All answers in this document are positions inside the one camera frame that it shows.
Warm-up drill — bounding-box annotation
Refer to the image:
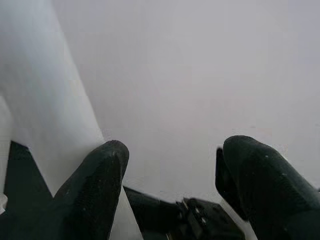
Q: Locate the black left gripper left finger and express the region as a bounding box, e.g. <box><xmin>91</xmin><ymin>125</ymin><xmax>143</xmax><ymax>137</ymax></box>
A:
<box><xmin>32</xmin><ymin>139</ymin><xmax>130</xmax><ymax>240</ymax></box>

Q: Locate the black tablecloth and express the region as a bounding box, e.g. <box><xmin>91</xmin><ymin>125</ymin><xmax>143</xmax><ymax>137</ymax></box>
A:
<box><xmin>4</xmin><ymin>141</ymin><xmax>55</xmax><ymax>218</ymax></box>

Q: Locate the white plastic table leg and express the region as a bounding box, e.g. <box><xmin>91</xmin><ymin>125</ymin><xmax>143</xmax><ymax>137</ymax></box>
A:
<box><xmin>0</xmin><ymin>0</ymin><xmax>143</xmax><ymax>240</ymax></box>

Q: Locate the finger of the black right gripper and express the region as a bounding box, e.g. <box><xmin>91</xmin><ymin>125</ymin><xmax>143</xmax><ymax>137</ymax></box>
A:
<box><xmin>123</xmin><ymin>186</ymin><xmax>185</xmax><ymax>235</ymax></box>
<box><xmin>215</xmin><ymin>147</ymin><xmax>238</xmax><ymax>218</ymax></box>

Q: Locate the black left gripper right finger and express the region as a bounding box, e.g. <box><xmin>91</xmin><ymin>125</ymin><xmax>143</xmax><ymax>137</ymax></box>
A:
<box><xmin>222</xmin><ymin>134</ymin><xmax>320</xmax><ymax>240</ymax></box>

